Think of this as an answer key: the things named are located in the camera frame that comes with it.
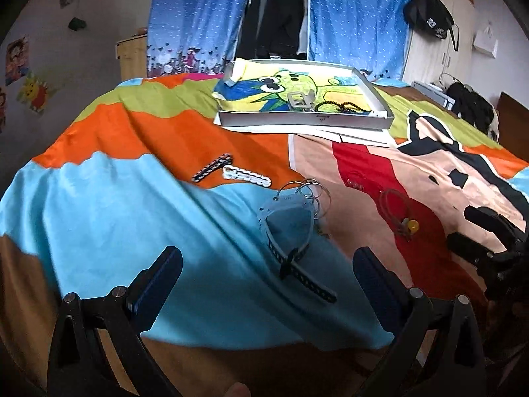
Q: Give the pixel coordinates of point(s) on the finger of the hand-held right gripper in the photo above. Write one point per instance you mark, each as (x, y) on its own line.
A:
(487, 217)
(465, 245)

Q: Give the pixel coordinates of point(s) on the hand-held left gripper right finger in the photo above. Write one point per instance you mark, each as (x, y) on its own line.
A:
(372, 285)

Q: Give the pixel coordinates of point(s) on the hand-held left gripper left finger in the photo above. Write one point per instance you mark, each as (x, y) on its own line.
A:
(159, 285)

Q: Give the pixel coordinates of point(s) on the white shallow box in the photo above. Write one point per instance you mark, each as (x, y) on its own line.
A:
(289, 121)

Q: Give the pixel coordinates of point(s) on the white buckle ornament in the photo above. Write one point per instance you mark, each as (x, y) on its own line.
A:
(301, 100)

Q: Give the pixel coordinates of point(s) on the colourful printed blanket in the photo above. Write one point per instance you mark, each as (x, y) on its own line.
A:
(103, 215)

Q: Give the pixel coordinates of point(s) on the brown wooden headboard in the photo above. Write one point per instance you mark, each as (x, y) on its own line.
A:
(514, 118)

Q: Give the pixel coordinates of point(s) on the black clothes pile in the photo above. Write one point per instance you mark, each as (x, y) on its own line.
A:
(471, 105)

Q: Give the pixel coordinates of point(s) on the white storage box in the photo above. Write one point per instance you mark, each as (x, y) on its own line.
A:
(430, 93)

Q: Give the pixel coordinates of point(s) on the white paper sheets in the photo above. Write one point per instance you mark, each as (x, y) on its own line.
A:
(363, 137)

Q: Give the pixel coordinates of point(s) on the light wooden wardrobe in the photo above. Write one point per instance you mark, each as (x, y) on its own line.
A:
(430, 62)

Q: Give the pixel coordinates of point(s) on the white paper bag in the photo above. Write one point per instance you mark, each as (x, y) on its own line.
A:
(487, 43)

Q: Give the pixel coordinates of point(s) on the cartoon drawing sheet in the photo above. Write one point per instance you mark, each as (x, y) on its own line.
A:
(256, 91)

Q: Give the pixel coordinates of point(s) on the small wooden cabinet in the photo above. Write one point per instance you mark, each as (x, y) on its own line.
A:
(132, 56)

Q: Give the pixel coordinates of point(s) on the blue dotted curtain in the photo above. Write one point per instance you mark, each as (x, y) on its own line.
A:
(194, 16)
(355, 20)

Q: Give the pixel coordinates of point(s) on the dark hanging clothes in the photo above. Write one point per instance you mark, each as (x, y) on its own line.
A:
(281, 12)

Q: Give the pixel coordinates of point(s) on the yellow character wall poster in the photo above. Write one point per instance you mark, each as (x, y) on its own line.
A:
(36, 93)

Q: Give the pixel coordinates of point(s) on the cartoon family wall poster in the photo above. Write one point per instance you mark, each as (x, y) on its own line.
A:
(2, 109)

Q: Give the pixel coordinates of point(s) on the cartoon boy wall poster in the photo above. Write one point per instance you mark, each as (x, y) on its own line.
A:
(17, 61)

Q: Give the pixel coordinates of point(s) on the green wall ornament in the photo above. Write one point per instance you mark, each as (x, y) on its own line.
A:
(77, 24)

